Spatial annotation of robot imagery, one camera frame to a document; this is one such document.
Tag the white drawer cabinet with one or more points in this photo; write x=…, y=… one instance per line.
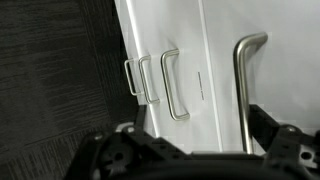
x=180, y=66

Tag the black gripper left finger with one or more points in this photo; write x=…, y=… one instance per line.
x=140, y=118

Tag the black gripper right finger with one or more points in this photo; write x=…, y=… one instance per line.
x=262, y=126

